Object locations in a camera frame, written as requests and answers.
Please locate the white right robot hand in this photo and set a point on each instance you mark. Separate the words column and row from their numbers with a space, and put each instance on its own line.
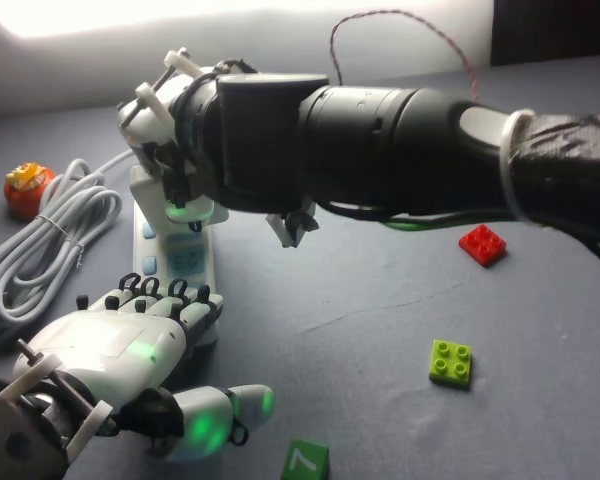
column 140, row 125

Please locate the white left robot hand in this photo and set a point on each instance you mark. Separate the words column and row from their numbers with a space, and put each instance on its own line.
column 105, row 350

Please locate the white backdrop board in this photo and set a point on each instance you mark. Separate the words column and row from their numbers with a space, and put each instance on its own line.
column 80, row 50

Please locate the orange toy fruit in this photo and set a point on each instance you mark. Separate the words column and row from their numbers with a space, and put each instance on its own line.
column 22, row 195

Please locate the green cube number 7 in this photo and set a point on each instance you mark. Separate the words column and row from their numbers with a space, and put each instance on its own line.
column 304, row 462

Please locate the grey table cloth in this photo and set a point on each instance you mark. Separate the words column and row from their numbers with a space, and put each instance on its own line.
column 355, row 325

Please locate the lime green toy brick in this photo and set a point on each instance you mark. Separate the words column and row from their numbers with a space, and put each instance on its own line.
column 450, row 364

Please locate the red toy brick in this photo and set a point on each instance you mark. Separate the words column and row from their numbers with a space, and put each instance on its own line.
column 482, row 245

